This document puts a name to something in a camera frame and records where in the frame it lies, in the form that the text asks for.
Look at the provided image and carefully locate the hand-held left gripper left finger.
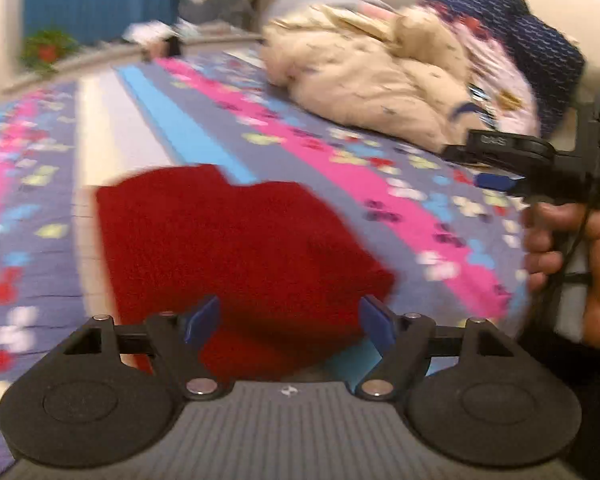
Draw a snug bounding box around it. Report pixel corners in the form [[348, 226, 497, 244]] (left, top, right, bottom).
[[62, 295, 232, 401]]

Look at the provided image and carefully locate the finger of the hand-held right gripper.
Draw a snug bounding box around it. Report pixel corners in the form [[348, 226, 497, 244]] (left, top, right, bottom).
[[476, 172, 527, 196], [442, 129, 514, 165]]

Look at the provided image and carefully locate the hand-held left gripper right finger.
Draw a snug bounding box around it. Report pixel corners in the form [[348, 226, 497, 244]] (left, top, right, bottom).
[[355, 295, 519, 401]]

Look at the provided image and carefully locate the black cable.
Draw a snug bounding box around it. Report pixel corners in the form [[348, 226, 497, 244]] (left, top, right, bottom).
[[547, 207, 594, 294]]

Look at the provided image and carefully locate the green potted plant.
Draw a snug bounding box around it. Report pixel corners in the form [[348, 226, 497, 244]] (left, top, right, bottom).
[[20, 27, 79, 72]]

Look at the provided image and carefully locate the pink white printed cloth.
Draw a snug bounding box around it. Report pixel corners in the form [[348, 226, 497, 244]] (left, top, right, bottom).
[[450, 14, 542, 137]]

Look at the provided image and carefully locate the navy patterned pillow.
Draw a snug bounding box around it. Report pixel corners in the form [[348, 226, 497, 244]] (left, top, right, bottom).
[[422, 0, 587, 137]]

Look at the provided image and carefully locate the cream star print quilt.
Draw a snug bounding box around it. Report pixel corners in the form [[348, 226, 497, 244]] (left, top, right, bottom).
[[261, 2, 486, 154]]

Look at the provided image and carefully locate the floral striped bed sheet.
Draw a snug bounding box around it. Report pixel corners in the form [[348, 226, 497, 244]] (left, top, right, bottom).
[[0, 45, 537, 480]]

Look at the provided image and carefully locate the white cloth pile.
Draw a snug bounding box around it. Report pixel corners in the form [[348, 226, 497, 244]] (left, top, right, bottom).
[[122, 20, 177, 44]]

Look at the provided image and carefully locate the dark red knit sweater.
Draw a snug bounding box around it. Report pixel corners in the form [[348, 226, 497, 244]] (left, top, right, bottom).
[[94, 163, 399, 382]]

